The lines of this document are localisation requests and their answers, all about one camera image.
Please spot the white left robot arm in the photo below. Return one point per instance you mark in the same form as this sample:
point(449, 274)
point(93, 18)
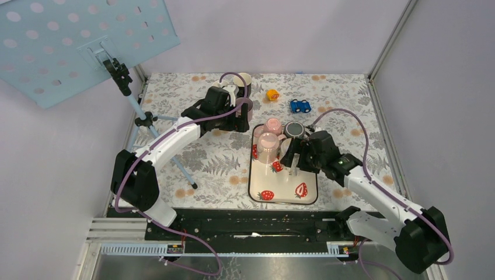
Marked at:
point(134, 176)

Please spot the floral tablecloth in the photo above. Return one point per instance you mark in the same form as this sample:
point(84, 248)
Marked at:
point(213, 172)

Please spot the pink octagonal mug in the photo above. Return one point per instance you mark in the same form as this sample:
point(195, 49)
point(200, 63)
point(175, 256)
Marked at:
point(272, 125)

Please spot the purple mug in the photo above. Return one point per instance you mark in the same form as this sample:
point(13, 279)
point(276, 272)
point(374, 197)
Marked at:
point(249, 103)

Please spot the white strawberry tray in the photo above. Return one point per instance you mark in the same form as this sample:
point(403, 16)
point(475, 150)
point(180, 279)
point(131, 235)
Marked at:
point(275, 183)

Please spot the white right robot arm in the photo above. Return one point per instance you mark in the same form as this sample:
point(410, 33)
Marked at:
point(418, 236)

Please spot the blue perforated stand plate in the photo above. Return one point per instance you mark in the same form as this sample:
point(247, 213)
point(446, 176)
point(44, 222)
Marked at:
point(53, 50)

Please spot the black mug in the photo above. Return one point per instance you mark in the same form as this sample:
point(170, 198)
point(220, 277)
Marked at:
point(244, 83)

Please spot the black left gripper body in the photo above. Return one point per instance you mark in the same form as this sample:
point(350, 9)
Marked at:
point(226, 122)

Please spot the green octagonal mug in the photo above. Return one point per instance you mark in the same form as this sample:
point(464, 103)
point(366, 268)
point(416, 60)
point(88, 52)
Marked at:
point(220, 84)

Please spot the dark grey mug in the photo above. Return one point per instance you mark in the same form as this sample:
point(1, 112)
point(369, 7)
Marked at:
point(294, 129)

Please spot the blue tripod stand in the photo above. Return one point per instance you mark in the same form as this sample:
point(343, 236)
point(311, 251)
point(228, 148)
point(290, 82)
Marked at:
point(121, 76)

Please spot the tall pale pink mug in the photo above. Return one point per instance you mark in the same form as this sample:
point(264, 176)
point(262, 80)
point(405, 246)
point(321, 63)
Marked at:
point(268, 146)

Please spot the blue toy car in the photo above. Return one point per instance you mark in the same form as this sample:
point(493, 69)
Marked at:
point(300, 106)

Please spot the white floral mug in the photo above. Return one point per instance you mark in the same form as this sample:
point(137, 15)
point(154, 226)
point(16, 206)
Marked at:
point(293, 169)

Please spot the yellow toy car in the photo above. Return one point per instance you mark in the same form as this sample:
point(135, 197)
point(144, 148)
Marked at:
point(272, 95)

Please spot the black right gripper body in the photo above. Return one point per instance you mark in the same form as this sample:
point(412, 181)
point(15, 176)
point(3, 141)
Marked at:
point(310, 162)

